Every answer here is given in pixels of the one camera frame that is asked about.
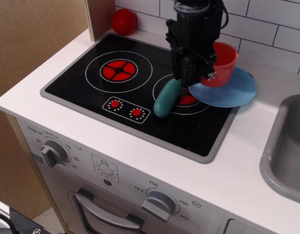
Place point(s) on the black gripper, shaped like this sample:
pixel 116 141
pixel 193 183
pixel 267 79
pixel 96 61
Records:
pixel 191 40

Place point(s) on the red plastic cup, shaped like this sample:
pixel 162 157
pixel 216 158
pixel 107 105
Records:
pixel 227 57

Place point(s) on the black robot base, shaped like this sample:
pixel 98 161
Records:
pixel 20 224

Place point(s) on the blue plastic plate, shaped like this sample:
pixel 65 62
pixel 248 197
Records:
pixel 240 89

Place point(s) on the green toy cucumber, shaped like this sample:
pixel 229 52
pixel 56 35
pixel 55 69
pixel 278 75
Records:
pixel 167 98

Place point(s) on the black toy stove top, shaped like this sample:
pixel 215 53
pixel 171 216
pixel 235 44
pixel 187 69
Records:
pixel 117 81

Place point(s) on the red toy tomato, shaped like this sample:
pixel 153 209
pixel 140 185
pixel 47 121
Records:
pixel 124 22

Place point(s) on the grey toy sink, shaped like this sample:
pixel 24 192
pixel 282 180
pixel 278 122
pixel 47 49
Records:
pixel 280 161

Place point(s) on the grey oven temperature knob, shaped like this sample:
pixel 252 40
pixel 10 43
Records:
pixel 159 205

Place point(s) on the grey timer knob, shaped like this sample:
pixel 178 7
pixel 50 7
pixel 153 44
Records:
pixel 53 153

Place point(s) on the wooden side post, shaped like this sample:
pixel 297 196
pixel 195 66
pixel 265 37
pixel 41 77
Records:
pixel 99 17

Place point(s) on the grey oven door handle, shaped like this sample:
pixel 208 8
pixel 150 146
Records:
pixel 130 222

